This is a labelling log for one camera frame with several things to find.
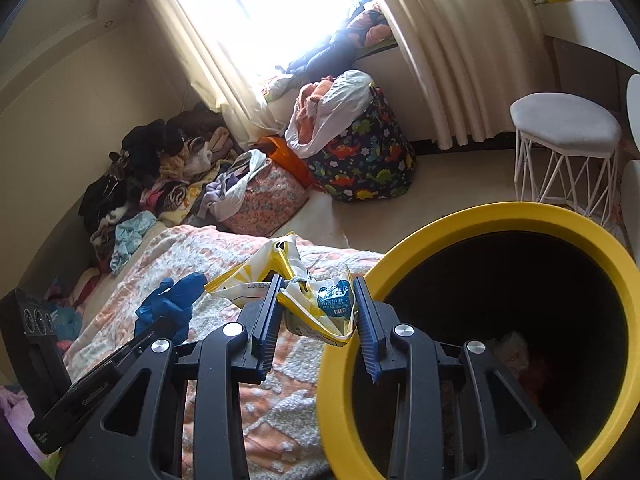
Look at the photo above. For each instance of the white printed plastic bag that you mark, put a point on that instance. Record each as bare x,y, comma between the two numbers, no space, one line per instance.
510,350

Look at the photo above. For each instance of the orange black patterned blanket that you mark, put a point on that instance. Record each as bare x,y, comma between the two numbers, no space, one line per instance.
370,22

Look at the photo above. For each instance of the yellow white wrapper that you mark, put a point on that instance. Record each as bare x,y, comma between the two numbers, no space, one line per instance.
310,310

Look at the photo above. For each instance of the light blue cloth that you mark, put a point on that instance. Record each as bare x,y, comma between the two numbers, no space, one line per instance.
132,235

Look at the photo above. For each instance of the pile of clothes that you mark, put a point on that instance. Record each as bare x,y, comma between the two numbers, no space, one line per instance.
160,160

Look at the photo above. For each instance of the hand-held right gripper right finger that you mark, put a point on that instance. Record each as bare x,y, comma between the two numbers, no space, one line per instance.
367,335

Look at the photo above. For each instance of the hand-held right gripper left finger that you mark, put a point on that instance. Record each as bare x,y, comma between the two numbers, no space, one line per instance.
267,332

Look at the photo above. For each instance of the cream curtain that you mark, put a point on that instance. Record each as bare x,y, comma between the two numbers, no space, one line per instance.
450,50
210,35

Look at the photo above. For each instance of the blue rubber glove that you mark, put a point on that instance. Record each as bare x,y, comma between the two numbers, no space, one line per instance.
167,302

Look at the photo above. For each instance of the pink floral bag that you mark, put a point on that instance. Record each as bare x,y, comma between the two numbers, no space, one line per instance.
270,200

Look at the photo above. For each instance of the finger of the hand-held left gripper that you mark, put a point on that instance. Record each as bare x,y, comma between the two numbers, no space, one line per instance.
85,402

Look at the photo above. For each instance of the orange towel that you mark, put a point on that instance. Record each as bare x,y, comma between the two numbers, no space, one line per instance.
312,97

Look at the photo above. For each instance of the dark jacket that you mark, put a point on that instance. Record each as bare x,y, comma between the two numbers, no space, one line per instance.
325,55

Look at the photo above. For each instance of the red plastic wrapper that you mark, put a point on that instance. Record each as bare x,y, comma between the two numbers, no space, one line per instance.
537,377

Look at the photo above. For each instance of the orange bag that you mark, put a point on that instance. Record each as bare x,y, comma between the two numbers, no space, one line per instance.
287,157

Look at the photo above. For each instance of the yellow rimmed black bin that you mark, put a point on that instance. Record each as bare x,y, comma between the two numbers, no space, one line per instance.
500,220

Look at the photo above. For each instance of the blue floral pillow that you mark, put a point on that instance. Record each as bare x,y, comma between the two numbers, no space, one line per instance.
67,322

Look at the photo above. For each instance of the grey bed headboard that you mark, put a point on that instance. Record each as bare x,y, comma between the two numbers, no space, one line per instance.
50,240

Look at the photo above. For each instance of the orange white printed blanket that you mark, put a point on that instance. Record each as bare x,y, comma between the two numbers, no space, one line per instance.
295,410

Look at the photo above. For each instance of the white grey garment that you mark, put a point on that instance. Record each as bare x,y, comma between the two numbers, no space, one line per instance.
235,185

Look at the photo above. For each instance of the dinosaur print laundry bag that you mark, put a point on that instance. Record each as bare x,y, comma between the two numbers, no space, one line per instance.
370,160

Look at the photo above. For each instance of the white desk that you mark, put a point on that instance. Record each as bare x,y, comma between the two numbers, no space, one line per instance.
590,30

